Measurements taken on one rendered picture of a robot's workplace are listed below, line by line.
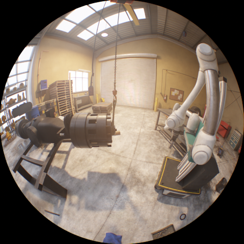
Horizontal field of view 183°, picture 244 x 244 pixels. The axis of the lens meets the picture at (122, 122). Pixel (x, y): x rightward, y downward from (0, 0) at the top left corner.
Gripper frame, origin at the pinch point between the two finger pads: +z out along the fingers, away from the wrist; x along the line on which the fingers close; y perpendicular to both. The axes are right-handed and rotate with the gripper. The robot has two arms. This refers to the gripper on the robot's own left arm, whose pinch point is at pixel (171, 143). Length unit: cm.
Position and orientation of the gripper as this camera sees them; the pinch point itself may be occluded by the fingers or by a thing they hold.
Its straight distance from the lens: 89.8
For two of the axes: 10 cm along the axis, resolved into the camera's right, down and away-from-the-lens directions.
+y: -8.2, -2.6, 5.1
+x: -5.7, 3.3, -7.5
